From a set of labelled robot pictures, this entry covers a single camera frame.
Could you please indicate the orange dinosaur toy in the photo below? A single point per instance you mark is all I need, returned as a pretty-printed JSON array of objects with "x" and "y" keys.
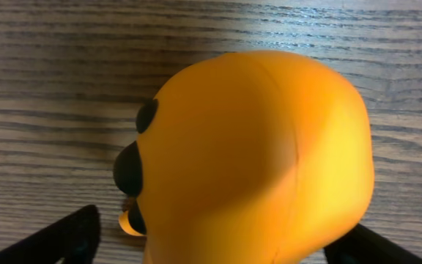
[{"x": 252, "y": 157}]

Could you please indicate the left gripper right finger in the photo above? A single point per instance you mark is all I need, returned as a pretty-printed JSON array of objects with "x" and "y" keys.
[{"x": 363, "y": 246}]

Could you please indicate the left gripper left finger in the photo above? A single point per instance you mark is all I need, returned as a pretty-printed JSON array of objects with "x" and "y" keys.
[{"x": 73, "y": 239}]

